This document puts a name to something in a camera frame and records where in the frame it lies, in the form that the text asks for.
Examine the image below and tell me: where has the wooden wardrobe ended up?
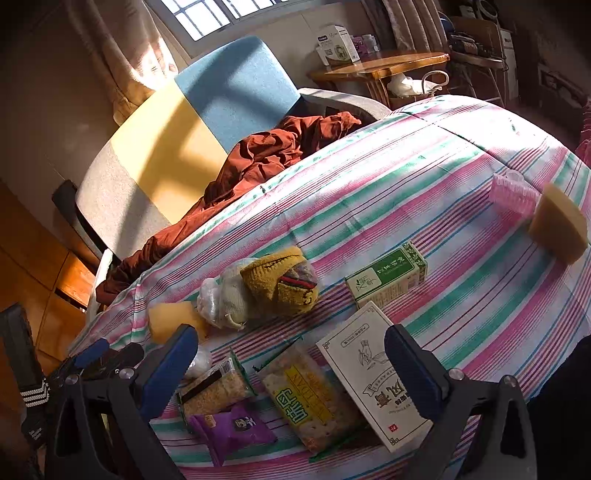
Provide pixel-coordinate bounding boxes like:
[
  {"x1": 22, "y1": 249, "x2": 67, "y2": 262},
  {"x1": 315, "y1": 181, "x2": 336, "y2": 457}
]
[{"x1": 0, "y1": 180, "x2": 100, "y2": 370}]

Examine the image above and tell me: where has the red-brown cloth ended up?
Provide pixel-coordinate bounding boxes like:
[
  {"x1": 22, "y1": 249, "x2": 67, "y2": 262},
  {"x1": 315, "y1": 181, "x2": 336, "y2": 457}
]
[{"x1": 95, "y1": 112, "x2": 363, "y2": 305}]

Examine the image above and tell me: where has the oat bar packet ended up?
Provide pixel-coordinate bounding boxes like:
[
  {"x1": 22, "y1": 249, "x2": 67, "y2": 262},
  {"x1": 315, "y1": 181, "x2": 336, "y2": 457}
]
[{"x1": 178, "y1": 351, "x2": 257, "y2": 421}]

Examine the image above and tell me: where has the striped bedsheet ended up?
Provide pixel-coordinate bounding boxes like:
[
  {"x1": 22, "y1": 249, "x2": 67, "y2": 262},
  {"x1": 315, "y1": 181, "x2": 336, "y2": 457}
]
[{"x1": 69, "y1": 95, "x2": 591, "y2": 480}]

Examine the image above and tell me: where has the white carton box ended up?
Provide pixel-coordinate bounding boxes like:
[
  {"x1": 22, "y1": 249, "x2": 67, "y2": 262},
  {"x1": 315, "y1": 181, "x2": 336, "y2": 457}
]
[{"x1": 316, "y1": 25, "x2": 361, "y2": 65}]

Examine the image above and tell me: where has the pink cloth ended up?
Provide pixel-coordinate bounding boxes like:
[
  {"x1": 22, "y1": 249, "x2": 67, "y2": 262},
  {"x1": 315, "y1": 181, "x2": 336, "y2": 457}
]
[{"x1": 577, "y1": 120, "x2": 591, "y2": 162}]

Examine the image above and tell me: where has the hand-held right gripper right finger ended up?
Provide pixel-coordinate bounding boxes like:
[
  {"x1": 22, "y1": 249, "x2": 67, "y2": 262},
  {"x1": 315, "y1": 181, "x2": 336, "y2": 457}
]
[{"x1": 384, "y1": 325, "x2": 539, "y2": 480}]

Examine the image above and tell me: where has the cluttered storage rack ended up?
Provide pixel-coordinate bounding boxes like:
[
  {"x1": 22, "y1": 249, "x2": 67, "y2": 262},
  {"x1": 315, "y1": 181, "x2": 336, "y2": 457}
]
[{"x1": 445, "y1": 0, "x2": 520, "y2": 107}]

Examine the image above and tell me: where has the white printed box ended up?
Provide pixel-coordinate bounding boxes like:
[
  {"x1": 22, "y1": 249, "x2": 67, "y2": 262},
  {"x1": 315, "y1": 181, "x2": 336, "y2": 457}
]
[{"x1": 316, "y1": 301, "x2": 432, "y2": 454}]

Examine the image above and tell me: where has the white plastic bag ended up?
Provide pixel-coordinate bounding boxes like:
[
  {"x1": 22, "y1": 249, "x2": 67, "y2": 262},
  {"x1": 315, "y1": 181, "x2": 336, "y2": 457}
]
[{"x1": 387, "y1": 74, "x2": 439, "y2": 97}]

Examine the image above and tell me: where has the purple snack packet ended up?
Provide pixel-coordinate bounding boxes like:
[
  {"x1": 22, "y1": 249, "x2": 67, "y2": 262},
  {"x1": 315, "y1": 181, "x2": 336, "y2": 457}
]
[{"x1": 189, "y1": 401, "x2": 278, "y2": 467}]

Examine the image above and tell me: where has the white plastic wrap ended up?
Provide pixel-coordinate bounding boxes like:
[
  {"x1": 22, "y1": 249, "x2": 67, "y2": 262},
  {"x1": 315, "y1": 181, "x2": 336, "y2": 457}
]
[{"x1": 185, "y1": 348, "x2": 213, "y2": 380}]

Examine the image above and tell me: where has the bagged yellow knit hat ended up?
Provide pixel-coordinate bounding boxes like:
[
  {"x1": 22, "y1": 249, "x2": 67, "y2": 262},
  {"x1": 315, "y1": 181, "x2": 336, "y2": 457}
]
[{"x1": 198, "y1": 246, "x2": 320, "y2": 329}]

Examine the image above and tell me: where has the yellow sponge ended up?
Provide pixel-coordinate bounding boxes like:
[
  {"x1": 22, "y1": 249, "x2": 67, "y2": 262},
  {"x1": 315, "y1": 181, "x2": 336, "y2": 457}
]
[
  {"x1": 529, "y1": 183, "x2": 589, "y2": 265},
  {"x1": 148, "y1": 301, "x2": 208, "y2": 346}
]

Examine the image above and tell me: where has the cracker packet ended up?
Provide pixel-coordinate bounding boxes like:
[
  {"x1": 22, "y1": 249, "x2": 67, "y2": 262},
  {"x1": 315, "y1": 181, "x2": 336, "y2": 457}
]
[{"x1": 256, "y1": 342, "x2": 370, "y2": 457}]

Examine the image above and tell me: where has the wooden side table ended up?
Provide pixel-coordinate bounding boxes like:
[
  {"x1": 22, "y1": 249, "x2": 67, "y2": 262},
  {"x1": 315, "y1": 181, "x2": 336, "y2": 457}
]
[{"x1": 307, "y1": 51, "x2": 451, "y2": 109}]

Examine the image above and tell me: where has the small purple box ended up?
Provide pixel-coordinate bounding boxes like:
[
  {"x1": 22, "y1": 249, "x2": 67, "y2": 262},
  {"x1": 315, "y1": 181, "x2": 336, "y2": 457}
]
[{"x1": 353, "y1": 34, "x2": 382, "y2": 54}]

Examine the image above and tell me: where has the grey upholstered armchair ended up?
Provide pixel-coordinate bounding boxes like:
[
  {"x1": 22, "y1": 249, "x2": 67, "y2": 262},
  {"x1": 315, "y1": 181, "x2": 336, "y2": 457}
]
[{"x1": 52, "y1": 36, "x2": 393, "y2": 319}]

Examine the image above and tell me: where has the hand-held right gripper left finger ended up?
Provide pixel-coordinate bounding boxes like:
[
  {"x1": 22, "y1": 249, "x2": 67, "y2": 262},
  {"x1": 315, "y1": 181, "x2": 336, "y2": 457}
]
[{"x1": 46, "y1": 324, "x2": 199, "y2": 480}]

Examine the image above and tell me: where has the green carton box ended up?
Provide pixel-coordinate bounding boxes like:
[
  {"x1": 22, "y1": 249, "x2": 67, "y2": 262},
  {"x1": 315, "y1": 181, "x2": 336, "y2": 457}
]
[{"x1": 345, "y1": 242, "x2": 428, "y2": 309}]

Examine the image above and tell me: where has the window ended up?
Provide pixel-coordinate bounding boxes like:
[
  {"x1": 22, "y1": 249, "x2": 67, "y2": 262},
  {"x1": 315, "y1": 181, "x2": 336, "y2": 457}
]
[{"x1": 148, "y1": 0, "x2": 278, "y2": 42}]

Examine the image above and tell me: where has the beige curtain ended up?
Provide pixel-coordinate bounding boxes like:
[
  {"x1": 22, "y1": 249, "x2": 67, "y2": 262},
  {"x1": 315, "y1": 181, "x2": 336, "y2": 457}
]
[
  {"x1": 69, "y1": 0, "x2": 178, "y2": 125},
  {"x1": 360, "y1": 0, "x2": 448, "y2": 51}
]

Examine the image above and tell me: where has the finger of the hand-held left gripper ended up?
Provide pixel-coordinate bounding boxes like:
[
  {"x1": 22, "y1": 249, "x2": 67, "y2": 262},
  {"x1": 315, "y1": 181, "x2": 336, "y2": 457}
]
[
  {"x1": 46, "y1": 339, "x2": 110, "y2": 385},
  {"x1": 83, "y1": 342, "x2": 145, "y2": 377}
]

